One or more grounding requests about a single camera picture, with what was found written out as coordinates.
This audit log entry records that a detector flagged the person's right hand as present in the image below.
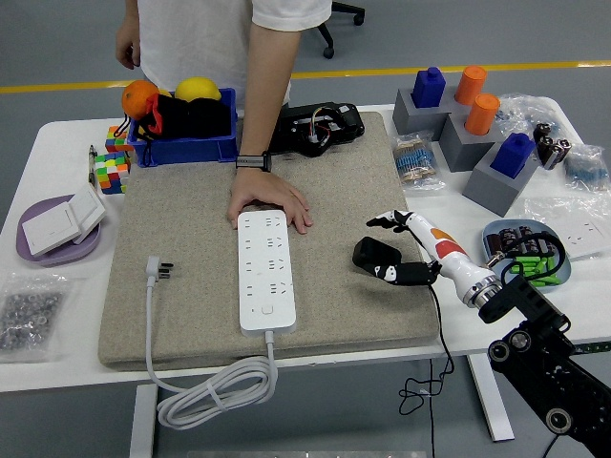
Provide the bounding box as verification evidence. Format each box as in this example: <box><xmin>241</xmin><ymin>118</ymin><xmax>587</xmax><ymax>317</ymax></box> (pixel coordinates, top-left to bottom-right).
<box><xmin>116</xmin><ymin>18</ymin><xmax>143</xmax><ymax>72</ymax></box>

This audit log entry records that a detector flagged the grey square block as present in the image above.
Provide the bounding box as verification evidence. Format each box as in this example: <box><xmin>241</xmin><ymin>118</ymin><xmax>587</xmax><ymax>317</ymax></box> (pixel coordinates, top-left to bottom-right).
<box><xmin>437</xmin><ymin>114</ymin><xmax>505</xmax><ymax>173</ymax></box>
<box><xmin>461</xmin><ymin>142</ymin><xmax>540</xmax><ymax>217</ymax></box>
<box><xmin>391</xmin><ymin>88</ymin><xmax>459</xmax><ymax>142</ymax></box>

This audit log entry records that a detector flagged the black wristwatch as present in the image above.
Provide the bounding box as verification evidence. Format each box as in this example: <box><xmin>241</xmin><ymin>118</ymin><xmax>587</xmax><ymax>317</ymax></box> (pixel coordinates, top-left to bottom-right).
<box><xmin>235</xmin><ymin>151</ymin><xmax>273</xmax><ymax>173</ymax></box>

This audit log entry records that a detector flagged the white wall socket panel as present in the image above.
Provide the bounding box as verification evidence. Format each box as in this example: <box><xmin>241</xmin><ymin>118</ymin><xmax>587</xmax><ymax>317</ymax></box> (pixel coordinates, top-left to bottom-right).
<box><xmin>556</xmin><ymin>219</ymin><xmax>610</xmax><ymax>259</ymax></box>

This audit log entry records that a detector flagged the grey-brown mat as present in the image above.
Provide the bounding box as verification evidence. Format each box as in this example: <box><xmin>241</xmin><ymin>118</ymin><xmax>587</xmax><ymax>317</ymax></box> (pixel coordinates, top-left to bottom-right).
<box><xmin>97</xmin><ymin>112</ymin><xmax>440</xmax><ymax>372</ymax></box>

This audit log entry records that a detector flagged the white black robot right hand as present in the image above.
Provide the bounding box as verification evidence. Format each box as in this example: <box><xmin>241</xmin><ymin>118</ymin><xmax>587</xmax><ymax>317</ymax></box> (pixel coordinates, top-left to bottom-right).
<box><xmin>366</xmin><ymin>209</ymin><xmax>483</xmax><ymax>300</ymax></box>

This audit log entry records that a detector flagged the black electronic device with wires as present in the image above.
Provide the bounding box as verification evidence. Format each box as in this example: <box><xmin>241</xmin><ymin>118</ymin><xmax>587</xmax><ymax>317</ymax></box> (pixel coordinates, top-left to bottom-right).
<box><xmin>269</xmin><ymin>102</ymin><xmax>367</xmax><ymax>157</ymax></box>

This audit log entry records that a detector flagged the white wall switch panel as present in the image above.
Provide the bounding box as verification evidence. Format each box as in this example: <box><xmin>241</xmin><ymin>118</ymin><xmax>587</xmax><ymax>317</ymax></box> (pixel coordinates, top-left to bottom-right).
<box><xmin>21</xmin><ymin>202</ymin><xmax>82</xmax><ymax>257</ymax></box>
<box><xmin>66</xmin><ymin>183</ymin><xmax>107</xmax><ymax>244</ymax></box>

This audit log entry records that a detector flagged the small colourful puzzle cube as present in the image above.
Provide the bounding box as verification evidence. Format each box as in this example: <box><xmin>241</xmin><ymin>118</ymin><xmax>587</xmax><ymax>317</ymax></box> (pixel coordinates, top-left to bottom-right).
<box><xmin>104</xmin><ymin>124</ymin><xmax>135</xmax><ymax>154</ymax></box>

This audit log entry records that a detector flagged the light blue plate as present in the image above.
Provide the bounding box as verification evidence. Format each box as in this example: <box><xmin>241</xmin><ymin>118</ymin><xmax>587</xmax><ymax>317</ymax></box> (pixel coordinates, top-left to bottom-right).
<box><xmin>480</xmin><ymin>218</ymin><xmax>573</xmax><ymax>293</ymax></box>

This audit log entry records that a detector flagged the purple plate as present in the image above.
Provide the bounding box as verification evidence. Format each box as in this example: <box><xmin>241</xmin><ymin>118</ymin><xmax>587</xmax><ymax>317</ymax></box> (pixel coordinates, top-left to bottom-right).
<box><xmin>15</xmin><ymin>194</ymin><xmax>103</xmax><ymax>267</ymax></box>

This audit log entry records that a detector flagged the orange fruit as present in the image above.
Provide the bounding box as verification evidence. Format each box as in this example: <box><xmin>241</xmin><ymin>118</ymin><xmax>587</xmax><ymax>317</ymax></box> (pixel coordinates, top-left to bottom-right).
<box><xmin>120</xmin><ymin>79</ymin><xmax>161</xmax><ymax>120</ymax></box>

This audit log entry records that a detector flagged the large colourful puzzle cube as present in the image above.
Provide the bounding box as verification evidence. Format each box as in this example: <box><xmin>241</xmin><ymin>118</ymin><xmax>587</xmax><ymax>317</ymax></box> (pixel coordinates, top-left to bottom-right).
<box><xmin>94</xmin><ymin>151</ymin><xmax>133</xmax><ymax>196</ymax></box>

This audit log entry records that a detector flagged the person's left hand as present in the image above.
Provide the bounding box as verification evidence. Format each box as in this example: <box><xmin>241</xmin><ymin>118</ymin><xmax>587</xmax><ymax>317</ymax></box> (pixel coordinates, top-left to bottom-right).
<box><xmin>226</xmin><ymin>166</ymin><xmax>315</xmax><ymax>235</ymax></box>

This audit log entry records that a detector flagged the orange cylinder peg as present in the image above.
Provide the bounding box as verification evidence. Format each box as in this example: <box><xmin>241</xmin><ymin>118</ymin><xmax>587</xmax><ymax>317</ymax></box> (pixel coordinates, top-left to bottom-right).
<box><xmin>453</xmin><ymin>65</ymin><xmax>488</xmax><ymax>106</ymax></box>
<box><xmin>463</xmin><ymin>93</ymin><xmax>501</xmax><ymax>136</ymax></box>

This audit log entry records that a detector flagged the black plug with cord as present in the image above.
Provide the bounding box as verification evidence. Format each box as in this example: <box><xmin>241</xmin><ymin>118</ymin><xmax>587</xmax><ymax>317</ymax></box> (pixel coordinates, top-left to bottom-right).
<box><xmin>351</xmin><ymin>236</ymin><xmax>455</xmax><ymax>458</ymax></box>

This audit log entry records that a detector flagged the white power strip with cord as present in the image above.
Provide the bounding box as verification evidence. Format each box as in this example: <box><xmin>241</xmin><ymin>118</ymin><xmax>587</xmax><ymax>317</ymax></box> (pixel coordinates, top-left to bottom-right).
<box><xmin>144</xmin><ymin>209</ymin><xmax>298</xmax><ymax>430</ymax></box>

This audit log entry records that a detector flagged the blue square peg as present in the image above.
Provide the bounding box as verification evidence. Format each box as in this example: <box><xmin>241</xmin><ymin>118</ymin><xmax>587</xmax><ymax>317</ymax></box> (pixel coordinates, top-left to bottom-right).
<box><xmin>490</xmin><ymin>132</ymin><xmax>537</xmax><ymax>180</ymax></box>
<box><xmin>411</xmin><ymin>66</ymin><xmax>447</xmax><ymax>109</ymax></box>

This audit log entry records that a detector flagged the black pouch red trim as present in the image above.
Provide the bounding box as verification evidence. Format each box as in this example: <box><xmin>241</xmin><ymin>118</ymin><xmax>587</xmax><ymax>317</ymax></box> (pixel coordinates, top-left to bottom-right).
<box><xmin>114</xmin><ymin>93</ymin><xmax>233</xmax><ymax>144</ymax></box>

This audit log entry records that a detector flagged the blue plastic bin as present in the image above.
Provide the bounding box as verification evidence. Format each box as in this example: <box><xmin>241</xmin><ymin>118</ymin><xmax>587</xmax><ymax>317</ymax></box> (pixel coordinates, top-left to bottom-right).
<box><xmin>126</xmin><ymin>87</ymin><xmax>240</xmax><ymax>168</ymax></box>

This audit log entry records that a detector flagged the white table leg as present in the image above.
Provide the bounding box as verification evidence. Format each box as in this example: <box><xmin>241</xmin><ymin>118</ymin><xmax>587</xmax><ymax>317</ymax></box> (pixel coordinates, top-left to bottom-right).
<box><xmin>128</xmin><ymin>384</ymin><xmax>158</xmax><ymax>458</ymax></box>
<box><xmin>467</xmin><ymin>355</ymin><xmax>516</xmax><ymax>441</ymax></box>

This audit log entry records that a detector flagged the yellow lemon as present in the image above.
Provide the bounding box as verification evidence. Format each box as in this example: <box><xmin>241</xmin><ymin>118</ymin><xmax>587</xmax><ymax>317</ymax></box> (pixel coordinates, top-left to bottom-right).
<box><xmin>174</xmin><ymin>76</ymin><xmax>223</xmax><ymax>102</ymax></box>

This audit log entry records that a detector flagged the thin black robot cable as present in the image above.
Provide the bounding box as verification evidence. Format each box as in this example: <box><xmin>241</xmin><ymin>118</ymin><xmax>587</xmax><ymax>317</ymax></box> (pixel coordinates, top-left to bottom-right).
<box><xmin>542</xmin><ymin>431</ymin><xmax>574</xmax><ymax>458</ymax></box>

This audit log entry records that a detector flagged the bag of striped resistors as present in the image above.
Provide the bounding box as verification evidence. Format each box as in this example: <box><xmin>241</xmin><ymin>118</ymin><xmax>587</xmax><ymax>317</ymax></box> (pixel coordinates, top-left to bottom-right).
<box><xmin>390</xmin><ymin>133</ymin><xmax>448</xmax><ymax>192</ymax></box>

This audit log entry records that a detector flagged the black table control panel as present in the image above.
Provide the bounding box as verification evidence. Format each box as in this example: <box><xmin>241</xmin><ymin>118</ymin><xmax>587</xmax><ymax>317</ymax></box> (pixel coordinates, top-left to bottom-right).
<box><xmin>570</xmin><ymin>339</ymin><xmax>611</xmax><ymax>357</ymax></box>

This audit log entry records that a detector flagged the black office chair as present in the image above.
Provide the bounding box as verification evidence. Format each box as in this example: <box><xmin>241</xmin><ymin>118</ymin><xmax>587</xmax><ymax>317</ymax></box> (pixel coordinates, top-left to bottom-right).
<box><xmin>317</xmin><ymin>0</ymin><xmax>367</xmax><ymax>60</ymax></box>

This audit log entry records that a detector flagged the bag of metal nuts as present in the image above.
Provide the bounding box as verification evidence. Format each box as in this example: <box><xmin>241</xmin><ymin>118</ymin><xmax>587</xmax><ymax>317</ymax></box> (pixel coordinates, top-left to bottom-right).
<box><xmin>0</xmin><ymin>272</ymin><xmax>80</xmax><ymax>364</ymax></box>

